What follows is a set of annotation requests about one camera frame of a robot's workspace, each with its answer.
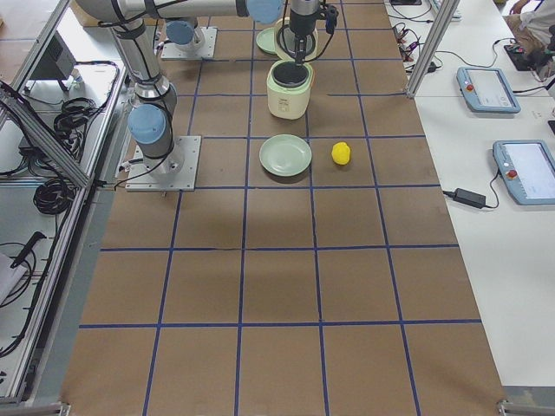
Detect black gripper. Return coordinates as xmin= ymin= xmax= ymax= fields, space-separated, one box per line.
xmin=290 ymin=0 xmax=319 ymax=65

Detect white rice cooker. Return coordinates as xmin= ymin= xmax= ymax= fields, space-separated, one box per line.
xmin=266 ymin=17 xmax=314 ymax=120

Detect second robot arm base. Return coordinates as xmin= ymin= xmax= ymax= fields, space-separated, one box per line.
xmin=161 ymin=20 xmax=218 ymax=61

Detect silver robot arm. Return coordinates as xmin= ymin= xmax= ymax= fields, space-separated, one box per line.
xmin=77 ymin=1 xmax=325 ymax=173

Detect green plate behind cooker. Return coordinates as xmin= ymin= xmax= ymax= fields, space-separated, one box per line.
xmin=256 ymin=28 xmax=276 ymax=55

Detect light green plate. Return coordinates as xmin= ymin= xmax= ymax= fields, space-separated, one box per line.
xmin=258 ymin=134 xmax=312 ymax=177

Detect yellow toy pepper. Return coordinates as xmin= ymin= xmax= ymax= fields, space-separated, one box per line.
xmin=331 ymin=141 xmax=351 ymax=166

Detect upper teach pendant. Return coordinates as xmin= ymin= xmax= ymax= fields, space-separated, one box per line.
xmin=456 ymin=67 xmax=521 ymax=114

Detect teach pendant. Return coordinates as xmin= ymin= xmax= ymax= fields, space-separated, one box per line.
xmin=493 ymin=140 xmax=554 ymax=205
xmin=456 ymin=67 xmax=521 ymax=114

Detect black power adapter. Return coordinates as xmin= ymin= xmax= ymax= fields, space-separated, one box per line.
xmin=453 ymin=188 xmax=486 ymax=209

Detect person at desk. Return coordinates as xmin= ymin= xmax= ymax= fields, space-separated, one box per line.
xmin=504 ymin=0 xmax=554 ymax=55

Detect lower teach pendant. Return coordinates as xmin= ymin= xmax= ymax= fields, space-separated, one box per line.
xmin=493 ymin=140 xmax=554 ymax=205

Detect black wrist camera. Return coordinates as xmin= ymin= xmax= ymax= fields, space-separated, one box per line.
xmin=324 ymin=4 xmax=338 ymax=36

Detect aluminium frame post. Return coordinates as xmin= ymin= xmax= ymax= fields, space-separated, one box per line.
xmin=406 ymin=0 xmax=460 ymax=99

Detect coiled black cables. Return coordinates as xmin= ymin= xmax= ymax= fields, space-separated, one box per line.
xmin=52 ymin=97 xmax=109 ymax=153

